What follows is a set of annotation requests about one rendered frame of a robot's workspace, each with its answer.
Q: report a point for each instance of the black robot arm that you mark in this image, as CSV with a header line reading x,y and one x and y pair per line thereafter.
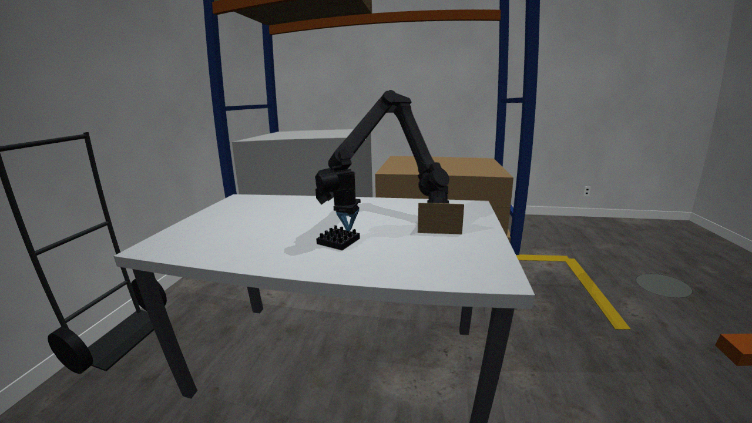
x,y
431,175

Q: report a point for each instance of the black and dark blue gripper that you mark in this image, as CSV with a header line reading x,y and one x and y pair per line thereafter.
x,y
350,206

